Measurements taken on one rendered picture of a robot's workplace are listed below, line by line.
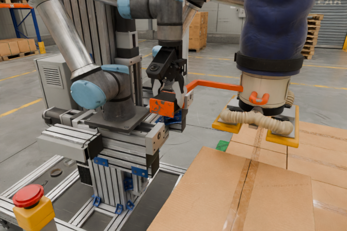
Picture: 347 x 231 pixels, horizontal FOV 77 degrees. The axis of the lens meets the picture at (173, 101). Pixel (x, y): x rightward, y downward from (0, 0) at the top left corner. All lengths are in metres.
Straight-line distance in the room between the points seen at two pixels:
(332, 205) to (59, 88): 1.58
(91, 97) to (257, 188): 0.64
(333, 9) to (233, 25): 3.64
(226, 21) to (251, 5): 9.76
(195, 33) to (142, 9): 7.41
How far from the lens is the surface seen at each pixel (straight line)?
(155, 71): 0.60
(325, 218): 1.41
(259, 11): 0.78
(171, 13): 0.64
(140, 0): 0.67
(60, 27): 0.86
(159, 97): 0.70
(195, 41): 8.10
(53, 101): 1.43
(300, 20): 0.82
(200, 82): 0.92
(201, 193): 0.75
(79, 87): 0.82
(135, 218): 1.65
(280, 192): 0.83
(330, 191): 1.59
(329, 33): 10.71
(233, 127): 0.82
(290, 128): 0.78
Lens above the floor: 1.49
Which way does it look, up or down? 23 degrees down
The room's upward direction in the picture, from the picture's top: straight up
